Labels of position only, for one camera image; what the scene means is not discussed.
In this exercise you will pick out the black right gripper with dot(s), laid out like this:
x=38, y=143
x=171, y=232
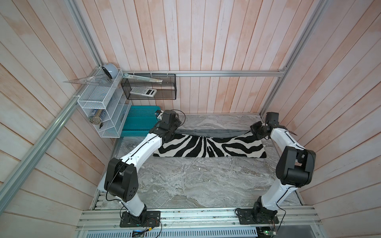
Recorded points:
x=253, y=127

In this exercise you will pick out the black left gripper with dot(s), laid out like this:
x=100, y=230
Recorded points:
x=177, y=122

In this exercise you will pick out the zebra and grey plush pillowcase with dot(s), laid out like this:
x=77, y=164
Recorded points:
x=184, y=145

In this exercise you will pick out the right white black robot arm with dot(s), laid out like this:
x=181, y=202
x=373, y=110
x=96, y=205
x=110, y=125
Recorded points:
x=294, y=169

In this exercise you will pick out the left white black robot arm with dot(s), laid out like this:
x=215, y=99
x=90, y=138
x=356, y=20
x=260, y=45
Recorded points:
x=121, y=177

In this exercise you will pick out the metallic cylinder roll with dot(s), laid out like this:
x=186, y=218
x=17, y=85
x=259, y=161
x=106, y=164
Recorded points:
x=96, y=116

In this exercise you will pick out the teal plastic perforated basket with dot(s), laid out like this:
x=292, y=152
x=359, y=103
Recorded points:
x=139, y=121

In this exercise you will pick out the white calculator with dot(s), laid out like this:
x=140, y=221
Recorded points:
x=143, y=91

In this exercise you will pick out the white folding ruler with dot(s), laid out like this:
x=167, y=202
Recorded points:
x=142, y=78

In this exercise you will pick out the clear plastic triangle ruler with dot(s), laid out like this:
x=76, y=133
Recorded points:
x=97, y=80

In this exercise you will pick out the green circuit board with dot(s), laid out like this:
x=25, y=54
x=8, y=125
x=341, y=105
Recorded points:
x=266, y=232

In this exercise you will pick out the black wire mesh basket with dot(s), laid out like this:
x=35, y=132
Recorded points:
x=167, y=90

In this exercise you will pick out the aluminium frame rail back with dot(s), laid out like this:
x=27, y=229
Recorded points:
x=212, y=73

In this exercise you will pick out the aluminium frame rail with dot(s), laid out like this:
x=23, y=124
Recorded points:
x=212, y=73
x=48, y=156

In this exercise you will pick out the white wire mesh shelf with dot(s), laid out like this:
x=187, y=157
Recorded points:
x=112, y=99

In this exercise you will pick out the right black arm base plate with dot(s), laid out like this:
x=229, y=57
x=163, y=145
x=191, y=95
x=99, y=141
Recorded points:
x=256, y=216

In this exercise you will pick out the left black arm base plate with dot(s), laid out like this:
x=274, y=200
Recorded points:
x=149, y=219

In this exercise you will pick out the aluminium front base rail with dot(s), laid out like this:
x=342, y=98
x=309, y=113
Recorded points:
x=196, y=218

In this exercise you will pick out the aluminium frame rail left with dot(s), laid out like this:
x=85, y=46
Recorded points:
x=48, y=156

